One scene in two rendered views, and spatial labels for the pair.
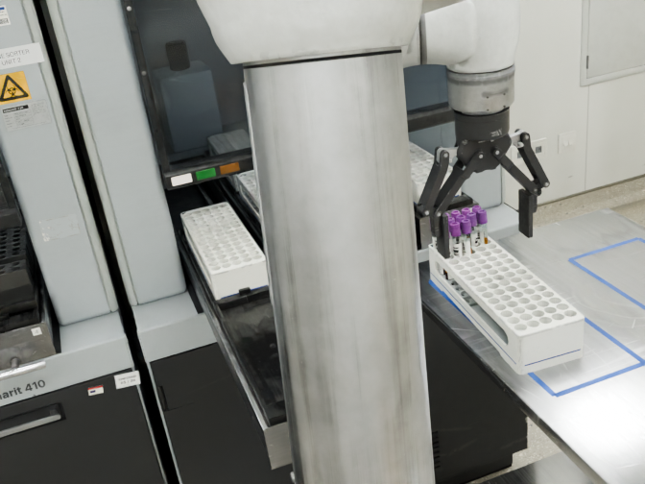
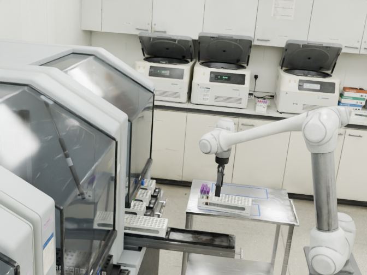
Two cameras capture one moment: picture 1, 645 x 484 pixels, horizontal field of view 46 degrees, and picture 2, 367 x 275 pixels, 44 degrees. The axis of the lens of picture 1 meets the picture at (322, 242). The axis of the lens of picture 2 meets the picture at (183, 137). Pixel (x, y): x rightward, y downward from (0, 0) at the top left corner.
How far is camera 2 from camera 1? 209 cm
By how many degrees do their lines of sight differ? 63
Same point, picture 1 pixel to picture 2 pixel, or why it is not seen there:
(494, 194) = not seen: hidden behind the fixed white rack
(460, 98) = (225, 154)
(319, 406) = (334, 197)
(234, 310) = (171, 238)
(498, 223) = not seen: hidden behind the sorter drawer
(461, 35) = not seen: hidden behind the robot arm
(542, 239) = (197, 190)
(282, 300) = (329, 184)
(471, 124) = (226, 160)
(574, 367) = (252, 210)
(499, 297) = (233, 201)
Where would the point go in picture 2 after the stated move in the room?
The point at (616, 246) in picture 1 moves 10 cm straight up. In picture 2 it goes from (212, 186) to (214, 172)
